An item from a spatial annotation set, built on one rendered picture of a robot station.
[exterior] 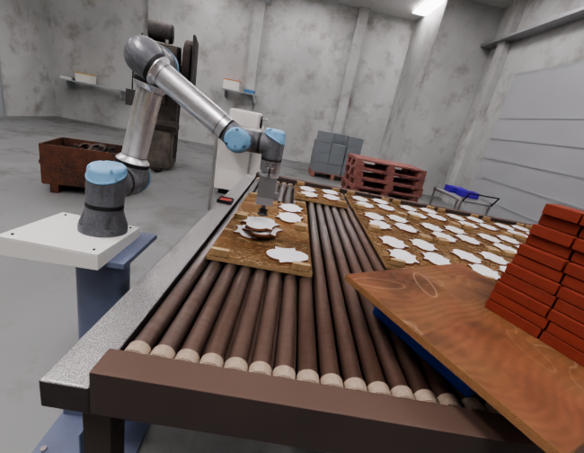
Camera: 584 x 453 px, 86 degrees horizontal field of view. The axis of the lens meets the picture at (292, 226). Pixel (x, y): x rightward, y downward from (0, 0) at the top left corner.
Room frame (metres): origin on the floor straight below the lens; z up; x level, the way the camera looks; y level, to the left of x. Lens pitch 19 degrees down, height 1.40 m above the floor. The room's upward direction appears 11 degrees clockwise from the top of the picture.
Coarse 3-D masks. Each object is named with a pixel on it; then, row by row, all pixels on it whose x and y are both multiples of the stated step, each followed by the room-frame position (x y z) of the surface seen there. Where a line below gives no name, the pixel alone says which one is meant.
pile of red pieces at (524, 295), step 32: (544, 224) 0.72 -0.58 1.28; (576, 224) 0.68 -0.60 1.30; (544, 256) 0.68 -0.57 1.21; (576, 256) 0.65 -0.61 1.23; (512, 288) 0.69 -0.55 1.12; (544, 288) 0.65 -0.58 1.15; (576, 288) 0.62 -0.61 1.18; (512, 320) 0.66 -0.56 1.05; (544, 320) 0.62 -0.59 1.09; (576, 320) 0.59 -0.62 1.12; (576, 352) 0.56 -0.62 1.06
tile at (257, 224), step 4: (244, 220) 1.13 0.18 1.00; (248, 220) 1.14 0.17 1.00; (252, 220) 1.15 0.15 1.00; (256, 220) 1.16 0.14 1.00; (260, 220) 1.17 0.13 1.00; (264, 220) 1.18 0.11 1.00; (268, 220) 1.19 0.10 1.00; (272, 220) 1.20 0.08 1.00; (248, 224) 1.10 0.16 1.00; (252, 224) 1.11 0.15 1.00; (256, 224) 1.12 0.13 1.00; (260, 224) 1.13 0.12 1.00; (264, 224) 1.14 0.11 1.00; (268, 224) 1.14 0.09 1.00; (272, 224) 1.15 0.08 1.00; (276, 224) 1.16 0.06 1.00; (252, 228) 1.07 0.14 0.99; (256, 228) 1.07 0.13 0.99; (260, 228) 1.08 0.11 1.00; (264, 228) 1.09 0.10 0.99; (268, 228) 1.10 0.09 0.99; (272, 228) 1.13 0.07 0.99
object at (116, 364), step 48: (96, 384) 0.39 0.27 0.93; (144, 384) 0.39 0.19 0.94; (192, 384) 0.40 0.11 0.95; (240, 384) 0.42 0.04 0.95; (288, 384) 0.44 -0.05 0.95; (240, 432) 0.40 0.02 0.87; (288, 432) 0.40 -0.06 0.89; (336, 432) 0.40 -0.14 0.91; (384, 432) 0.40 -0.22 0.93; (432, 432) 0.41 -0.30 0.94; (480, 432) 0.42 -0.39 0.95
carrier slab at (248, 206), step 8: (248, 200) 1.63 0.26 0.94; (240, 208) 1.47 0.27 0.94; (248, 208) 1.50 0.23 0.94; (256, 208) 1.52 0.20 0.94; (272, 208) 1.58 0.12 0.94; (304, 208) 1.70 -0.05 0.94; (256, 216) 1.40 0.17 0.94; (264, 216) 1.42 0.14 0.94; (272, 216) 1.44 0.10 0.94; (304, 216) 1.55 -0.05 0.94; (280, 224) 1.35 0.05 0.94; (288, 224) 1.37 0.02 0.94
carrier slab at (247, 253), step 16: (240, 224) 1.25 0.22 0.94; (224, 240) 1.05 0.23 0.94; (240, 240) 1.07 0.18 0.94; (256, 240) 1.11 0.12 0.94; (272, 240) 1.14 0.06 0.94; (288, 240) 1.17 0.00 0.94; (304, 240) 1.20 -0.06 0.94; (208, 256) 0.91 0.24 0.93; (240, 256) 0.94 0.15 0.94; (256, 256) 0.97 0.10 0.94; (288, 272) 0.92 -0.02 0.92; (304, 272) 0.92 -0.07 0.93
